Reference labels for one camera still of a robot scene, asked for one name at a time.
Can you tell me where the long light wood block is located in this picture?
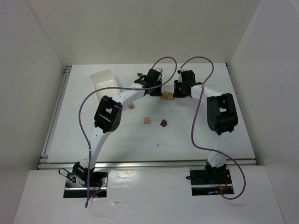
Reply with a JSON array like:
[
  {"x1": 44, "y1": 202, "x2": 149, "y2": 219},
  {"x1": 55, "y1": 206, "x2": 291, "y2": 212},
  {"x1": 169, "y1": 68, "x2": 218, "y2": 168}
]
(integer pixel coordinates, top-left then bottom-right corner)
[{"x1": 160, "y1": 95, "x2": 175, "y2": 100}]

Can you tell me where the notched light wood block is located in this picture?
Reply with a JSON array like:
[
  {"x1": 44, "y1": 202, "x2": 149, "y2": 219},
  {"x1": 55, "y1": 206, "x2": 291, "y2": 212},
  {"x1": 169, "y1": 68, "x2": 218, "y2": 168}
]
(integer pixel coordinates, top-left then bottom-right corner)
[{"x1": 128, "y1": 103, "x2": 135, "y2": 110}]

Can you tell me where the dark red wood cube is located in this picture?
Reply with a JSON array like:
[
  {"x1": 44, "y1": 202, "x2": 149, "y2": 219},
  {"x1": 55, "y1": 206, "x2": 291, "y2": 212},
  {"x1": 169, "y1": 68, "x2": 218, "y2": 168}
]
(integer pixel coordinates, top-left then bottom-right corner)
[{"x1": 160, "y1": 119, "x2": 168, "y2": 127}]

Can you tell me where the white plastic bin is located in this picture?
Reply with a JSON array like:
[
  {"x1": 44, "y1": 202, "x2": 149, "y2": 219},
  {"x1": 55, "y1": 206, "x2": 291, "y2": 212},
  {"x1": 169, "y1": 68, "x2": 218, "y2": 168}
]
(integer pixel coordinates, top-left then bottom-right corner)
[{"x1": 89, "y1": 68, "x2": 121, "y2": 103}]

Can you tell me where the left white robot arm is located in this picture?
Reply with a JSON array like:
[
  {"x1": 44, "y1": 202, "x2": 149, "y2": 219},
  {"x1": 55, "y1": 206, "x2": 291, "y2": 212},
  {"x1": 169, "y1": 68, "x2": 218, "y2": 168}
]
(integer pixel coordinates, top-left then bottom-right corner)
[{"x1": 72, "y1": 68, "x2": 163, "y2": 186}]

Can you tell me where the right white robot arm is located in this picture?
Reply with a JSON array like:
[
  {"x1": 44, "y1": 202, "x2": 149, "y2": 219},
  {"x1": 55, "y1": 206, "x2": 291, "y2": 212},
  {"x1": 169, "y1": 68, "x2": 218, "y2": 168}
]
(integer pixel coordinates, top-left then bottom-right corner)
[{"x1": 174, "y1": 70, "x2": 238, "y2": 182}]

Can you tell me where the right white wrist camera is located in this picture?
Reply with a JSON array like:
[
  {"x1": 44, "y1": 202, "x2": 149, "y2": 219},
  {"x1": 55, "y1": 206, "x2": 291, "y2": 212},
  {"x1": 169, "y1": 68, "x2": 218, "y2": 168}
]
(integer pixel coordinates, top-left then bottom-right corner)
[{"x1": 178, "y1": 73, "x2": 182, "y2": 82}]

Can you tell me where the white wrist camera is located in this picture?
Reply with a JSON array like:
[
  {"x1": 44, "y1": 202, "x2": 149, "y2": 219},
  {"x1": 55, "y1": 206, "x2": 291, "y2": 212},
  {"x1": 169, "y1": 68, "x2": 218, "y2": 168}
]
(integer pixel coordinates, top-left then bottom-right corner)
[
  {"x1": 156, "y1": 68, "x2": 163, "y2": 74},
  {"x1": 178, "y1": 73, "x2": 182, "y2": 82}
]

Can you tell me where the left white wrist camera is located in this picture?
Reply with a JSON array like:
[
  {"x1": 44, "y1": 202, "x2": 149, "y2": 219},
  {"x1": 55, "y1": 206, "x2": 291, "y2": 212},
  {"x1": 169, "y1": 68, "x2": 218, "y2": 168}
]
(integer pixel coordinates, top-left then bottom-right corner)
[{"x1": 156, "y1": 68, "x2": 163, "y2": 74}]

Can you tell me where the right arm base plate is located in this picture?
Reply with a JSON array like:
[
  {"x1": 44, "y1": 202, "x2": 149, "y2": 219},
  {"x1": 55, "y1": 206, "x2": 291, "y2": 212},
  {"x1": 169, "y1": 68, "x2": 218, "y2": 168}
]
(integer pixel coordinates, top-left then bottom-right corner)
[{"x1": 186, "y1": 169, "x2": 234, "y2": 196}]

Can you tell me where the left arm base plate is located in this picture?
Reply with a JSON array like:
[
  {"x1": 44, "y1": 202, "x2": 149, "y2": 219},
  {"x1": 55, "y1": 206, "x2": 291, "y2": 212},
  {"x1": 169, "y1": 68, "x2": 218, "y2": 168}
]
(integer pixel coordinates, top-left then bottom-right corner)
[{"x1": 58, "y1": 168, "x2": 108, "y2": 198}]

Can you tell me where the aluminium left rail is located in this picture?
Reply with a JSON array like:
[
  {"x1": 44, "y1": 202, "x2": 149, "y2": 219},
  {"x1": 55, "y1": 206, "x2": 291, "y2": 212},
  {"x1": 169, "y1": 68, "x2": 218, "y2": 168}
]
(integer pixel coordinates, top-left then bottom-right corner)
[{"x1": 39, "y1": 66, "x2": 72, "y2": 163}]

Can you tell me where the aluminium rail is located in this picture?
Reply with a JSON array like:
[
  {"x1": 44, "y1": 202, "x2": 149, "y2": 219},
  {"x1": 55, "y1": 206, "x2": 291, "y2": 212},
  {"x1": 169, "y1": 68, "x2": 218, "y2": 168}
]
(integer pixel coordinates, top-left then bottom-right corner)
[
  {"x1": 39, "y1": 66, "x2": 72, "y2": 163},
  {"x1": 37, "y1": 159, "x2": 257, "y2": 169}
]

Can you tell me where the aluminium front rail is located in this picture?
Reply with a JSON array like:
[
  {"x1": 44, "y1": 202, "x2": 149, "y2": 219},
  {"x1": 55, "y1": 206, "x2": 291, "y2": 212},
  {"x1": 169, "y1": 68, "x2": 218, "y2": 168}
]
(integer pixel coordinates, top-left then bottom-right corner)
[{"x1": 37, "y1": 159, "x2": 257, "y2": 169}]

